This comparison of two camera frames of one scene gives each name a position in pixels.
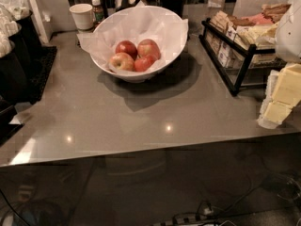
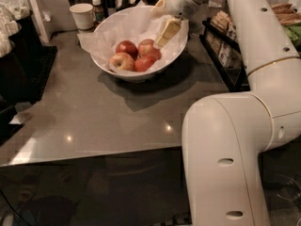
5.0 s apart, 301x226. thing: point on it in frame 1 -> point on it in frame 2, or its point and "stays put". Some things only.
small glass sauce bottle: [98, 9] stays put
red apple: [149, 48] stays put
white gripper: [289, 37] -> [177, 1]
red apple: [127, 47] stays put
